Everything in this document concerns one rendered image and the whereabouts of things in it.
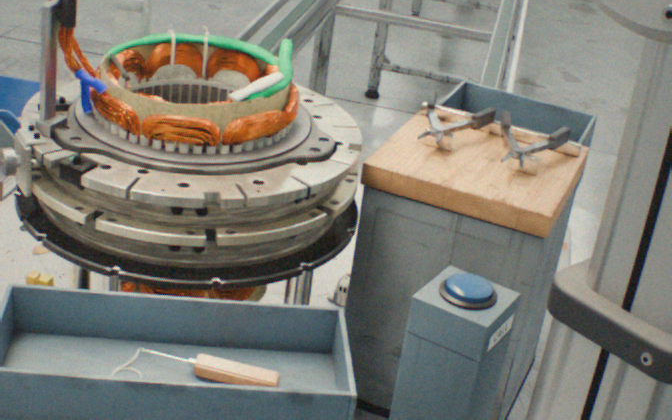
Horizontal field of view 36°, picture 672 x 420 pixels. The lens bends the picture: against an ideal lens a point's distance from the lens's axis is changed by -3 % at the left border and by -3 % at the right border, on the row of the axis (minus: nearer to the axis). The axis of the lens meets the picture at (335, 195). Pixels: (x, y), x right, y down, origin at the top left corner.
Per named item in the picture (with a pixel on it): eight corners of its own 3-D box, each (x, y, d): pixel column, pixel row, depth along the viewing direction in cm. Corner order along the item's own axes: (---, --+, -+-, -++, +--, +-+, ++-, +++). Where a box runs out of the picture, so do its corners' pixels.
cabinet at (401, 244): (390, 318, 133) (424, 123, 122) (533, 363, 127) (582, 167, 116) (329, 398, 116) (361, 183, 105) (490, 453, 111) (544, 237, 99)
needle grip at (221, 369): (202, 358, 77) (281, 377, 76) (195, 378, 76) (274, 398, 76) (199, 348, 76) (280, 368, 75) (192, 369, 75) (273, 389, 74)
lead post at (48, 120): (34, 132, 93) (36, 6, 88) (52, 124, 95) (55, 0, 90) (49, 138, 93) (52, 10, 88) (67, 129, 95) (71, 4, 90)
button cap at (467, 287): (436, 293, 89) (438, 282, 89) (457, 275, 92) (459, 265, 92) (479, 310, 87) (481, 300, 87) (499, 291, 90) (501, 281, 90)
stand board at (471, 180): (424, 122, 122) (427, 102, 121) (585, 167, 116) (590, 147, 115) (359, 184, 105) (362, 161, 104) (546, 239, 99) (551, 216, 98)
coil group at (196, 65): (160, 72, 108) (163, 33, 107) (205, 82, 107) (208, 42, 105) (142, 84, 105) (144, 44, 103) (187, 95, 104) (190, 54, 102)
